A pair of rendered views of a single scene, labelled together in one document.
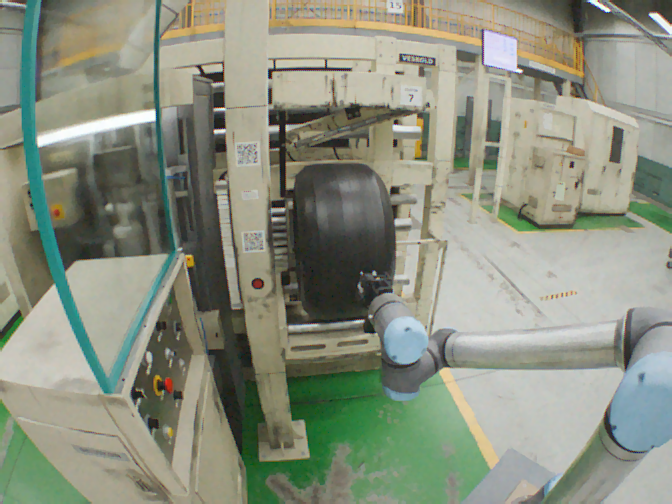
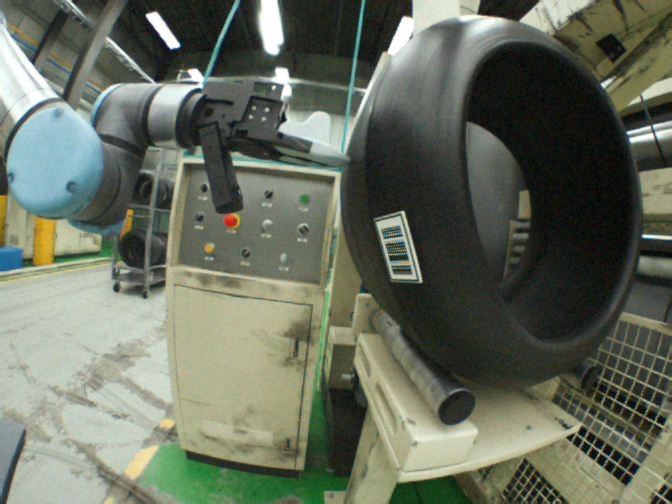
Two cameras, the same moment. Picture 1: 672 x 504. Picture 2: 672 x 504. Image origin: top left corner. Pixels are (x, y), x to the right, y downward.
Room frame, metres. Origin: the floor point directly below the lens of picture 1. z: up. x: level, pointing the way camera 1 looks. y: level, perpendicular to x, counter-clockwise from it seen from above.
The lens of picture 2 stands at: (0.92, -0.41, 1.06)
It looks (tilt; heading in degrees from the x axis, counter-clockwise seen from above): 3 degrees down; 94
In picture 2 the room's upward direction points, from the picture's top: 7 degrees clockwise
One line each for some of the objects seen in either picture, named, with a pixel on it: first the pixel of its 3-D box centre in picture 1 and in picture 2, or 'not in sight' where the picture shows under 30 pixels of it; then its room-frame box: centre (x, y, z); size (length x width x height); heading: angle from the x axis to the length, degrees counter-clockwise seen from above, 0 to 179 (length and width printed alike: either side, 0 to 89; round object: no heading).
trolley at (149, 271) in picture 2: not in sight; (154, 222); (-2.01, 2.76, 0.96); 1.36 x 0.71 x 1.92; 99
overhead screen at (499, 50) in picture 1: (500, 50); not in sight; (4.63, -2.24, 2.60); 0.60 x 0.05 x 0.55; 99
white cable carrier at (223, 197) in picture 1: (230, 247); not in sight; (1.05, 0.36, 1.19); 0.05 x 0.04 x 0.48; 10
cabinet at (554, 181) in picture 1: (554, 187); not in sight; (4.81, -3.57, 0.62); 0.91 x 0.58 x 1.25; 99
